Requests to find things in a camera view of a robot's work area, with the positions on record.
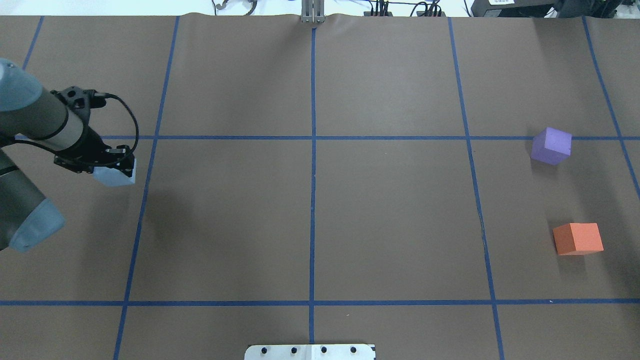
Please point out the black power brick box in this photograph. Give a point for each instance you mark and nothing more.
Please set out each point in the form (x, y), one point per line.
(511, 8)

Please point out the purple foam block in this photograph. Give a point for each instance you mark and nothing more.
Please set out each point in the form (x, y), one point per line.
(551, 146)

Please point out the light blue foam block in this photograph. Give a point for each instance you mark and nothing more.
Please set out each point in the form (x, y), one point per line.
(112, 177)

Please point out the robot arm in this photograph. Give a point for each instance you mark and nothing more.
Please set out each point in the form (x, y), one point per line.
(57, 122)

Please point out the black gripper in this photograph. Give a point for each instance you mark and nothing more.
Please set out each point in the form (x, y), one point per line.
(91, 145)

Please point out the orange foam block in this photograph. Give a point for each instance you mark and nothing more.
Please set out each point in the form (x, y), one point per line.
(577, 239)

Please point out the aluminium frame post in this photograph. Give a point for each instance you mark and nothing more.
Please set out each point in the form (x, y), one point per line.
(313, 11)

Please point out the brown paper table mat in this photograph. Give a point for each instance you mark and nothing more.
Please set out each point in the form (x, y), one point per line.
(368, 180)

